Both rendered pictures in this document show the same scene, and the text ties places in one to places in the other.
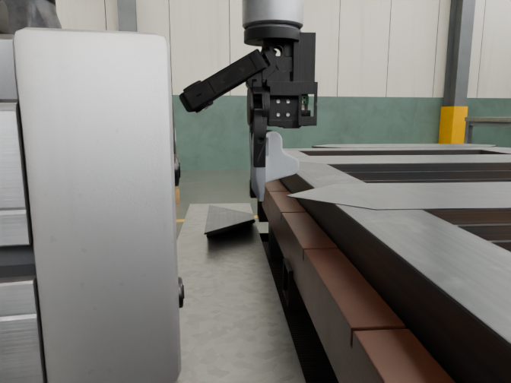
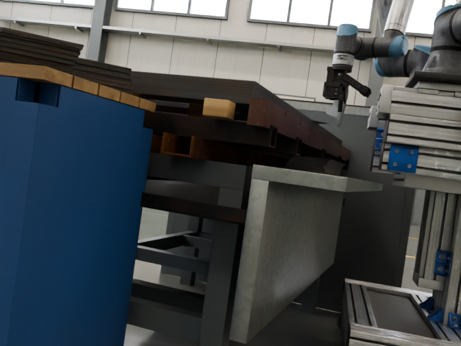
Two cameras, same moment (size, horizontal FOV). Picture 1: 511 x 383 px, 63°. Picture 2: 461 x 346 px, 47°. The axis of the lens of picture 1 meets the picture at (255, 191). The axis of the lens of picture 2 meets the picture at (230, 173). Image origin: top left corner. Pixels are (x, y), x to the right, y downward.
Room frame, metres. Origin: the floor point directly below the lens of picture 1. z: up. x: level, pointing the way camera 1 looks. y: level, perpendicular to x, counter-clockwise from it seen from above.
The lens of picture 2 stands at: (2.44, 0.43, 0.67)
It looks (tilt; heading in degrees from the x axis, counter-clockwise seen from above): 1 degrees down; 204
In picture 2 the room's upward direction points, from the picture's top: 8 degrees clockwise
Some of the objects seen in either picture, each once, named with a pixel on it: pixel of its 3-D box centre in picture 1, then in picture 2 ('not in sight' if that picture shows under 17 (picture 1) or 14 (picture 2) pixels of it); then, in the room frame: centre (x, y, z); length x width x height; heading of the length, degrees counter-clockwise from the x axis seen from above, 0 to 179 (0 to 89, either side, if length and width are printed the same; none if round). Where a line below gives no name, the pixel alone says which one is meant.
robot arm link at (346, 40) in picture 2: not in sight; (346, 40); (0.54, -0.02, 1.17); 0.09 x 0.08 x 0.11; 166
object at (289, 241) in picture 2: not in sight; (306, 235); (0.74, -0.01, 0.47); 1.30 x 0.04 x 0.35; 4
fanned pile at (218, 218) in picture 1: (230, 219); (312, 165); (1.09, 0.07, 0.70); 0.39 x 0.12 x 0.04; 4
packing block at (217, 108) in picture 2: not in sight; (219, 109); (1.35, -0.10, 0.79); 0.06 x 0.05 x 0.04; 94
